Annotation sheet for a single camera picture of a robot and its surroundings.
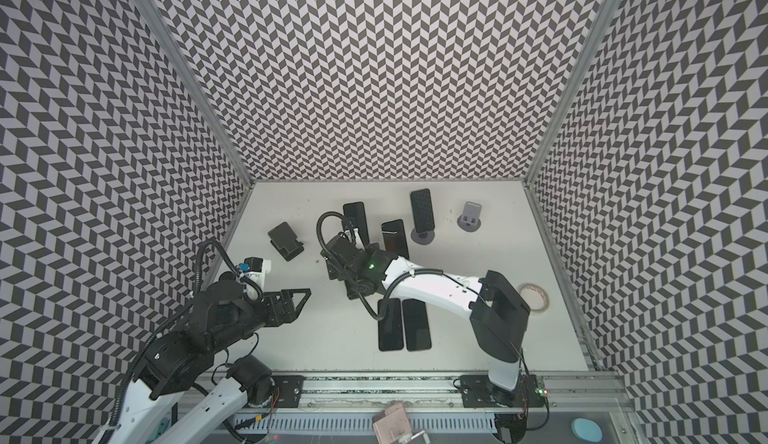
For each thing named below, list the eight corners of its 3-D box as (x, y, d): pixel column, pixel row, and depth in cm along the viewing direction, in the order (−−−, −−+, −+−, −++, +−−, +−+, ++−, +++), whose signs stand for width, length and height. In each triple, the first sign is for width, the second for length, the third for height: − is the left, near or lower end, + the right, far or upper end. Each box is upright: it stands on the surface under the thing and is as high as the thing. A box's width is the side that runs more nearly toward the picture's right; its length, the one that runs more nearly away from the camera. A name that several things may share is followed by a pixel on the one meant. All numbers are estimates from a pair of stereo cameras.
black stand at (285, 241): (287, 265, 97) (277, 248, 88) (276, 250, 100) (264, 232, 92) (306, 253, 100) (297, 235, 91) (293, 238, 103) (284, 220, 95)
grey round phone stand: (459, 232, 105) (462, 219, 99) (456, 212, 110) (459, 200, 105) (479, 232, 105) (484, 219, 99) (475, 212, 110) (479, 199, 105)
